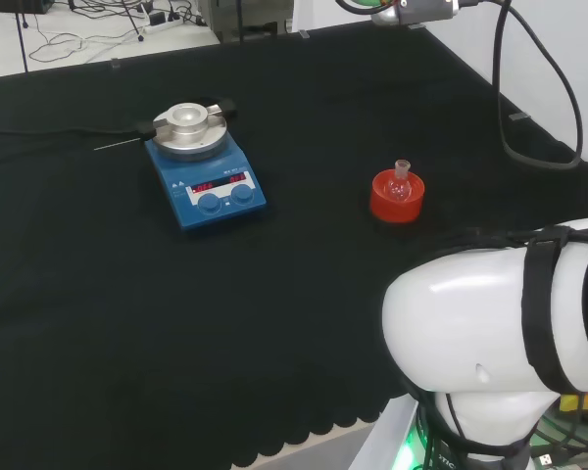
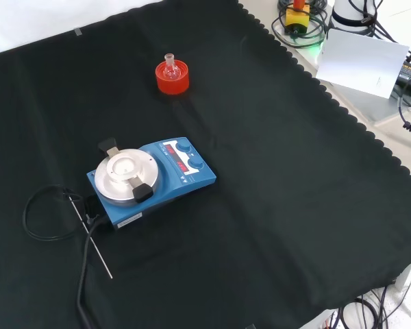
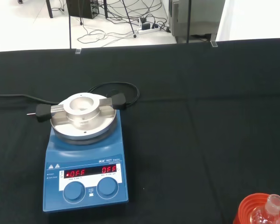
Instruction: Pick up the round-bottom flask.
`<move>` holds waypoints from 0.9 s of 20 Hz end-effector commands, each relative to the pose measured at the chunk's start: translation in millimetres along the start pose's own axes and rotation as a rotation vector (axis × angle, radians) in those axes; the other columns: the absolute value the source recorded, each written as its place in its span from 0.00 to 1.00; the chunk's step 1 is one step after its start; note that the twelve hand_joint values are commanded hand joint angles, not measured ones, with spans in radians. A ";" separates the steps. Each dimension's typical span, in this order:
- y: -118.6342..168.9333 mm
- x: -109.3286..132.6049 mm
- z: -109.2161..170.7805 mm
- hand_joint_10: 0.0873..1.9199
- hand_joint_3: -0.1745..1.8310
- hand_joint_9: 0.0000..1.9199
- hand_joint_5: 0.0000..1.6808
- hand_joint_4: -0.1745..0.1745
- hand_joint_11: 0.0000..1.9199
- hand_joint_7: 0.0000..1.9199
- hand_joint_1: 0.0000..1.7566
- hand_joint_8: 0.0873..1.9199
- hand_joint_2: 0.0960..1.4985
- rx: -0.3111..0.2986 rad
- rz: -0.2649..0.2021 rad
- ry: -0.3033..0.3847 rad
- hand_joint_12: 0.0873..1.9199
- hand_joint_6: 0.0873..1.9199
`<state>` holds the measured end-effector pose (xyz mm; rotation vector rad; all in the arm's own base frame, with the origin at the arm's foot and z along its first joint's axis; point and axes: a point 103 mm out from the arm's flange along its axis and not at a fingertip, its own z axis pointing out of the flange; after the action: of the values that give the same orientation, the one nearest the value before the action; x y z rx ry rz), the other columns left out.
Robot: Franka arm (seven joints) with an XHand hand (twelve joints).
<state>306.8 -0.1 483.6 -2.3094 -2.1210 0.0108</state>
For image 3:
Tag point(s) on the thin black pole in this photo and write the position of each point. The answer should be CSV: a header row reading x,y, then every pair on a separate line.
x,y
69,25
188,21

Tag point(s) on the white power strip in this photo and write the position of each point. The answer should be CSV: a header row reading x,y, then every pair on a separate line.
x,y
151,30

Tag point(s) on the thin metal probe rod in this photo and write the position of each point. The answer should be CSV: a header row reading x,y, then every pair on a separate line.
x,y
31,114

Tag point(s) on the red stepped flask stand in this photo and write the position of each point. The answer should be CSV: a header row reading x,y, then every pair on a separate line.
x,y
247,210

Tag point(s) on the heater with blue base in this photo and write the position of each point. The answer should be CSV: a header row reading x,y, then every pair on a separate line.
x,y
84,198

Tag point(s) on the grey cabinet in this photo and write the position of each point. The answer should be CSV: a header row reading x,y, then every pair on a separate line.
x,y
198,16

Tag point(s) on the black cloth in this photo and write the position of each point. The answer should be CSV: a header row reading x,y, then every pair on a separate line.
x,y
200,140

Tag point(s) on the black tripod leg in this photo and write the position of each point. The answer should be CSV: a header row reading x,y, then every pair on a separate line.
x,y
130,21

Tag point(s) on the clear tape strip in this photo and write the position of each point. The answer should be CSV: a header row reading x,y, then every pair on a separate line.
x,y
78,51
214,44

